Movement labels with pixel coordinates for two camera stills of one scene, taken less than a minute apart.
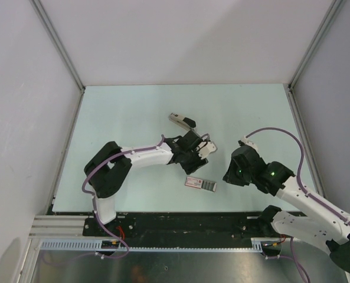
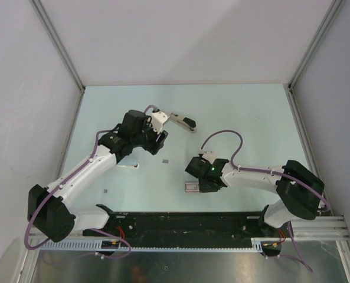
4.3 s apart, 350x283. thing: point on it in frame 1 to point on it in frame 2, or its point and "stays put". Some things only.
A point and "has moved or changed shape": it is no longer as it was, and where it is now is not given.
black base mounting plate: [182, 230] stays put
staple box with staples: [200, 184] has moved or changed shape
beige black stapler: [183, 122] stays put
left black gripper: [198, 163] to [154, 145]
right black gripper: [230, 177] to [203, 188]
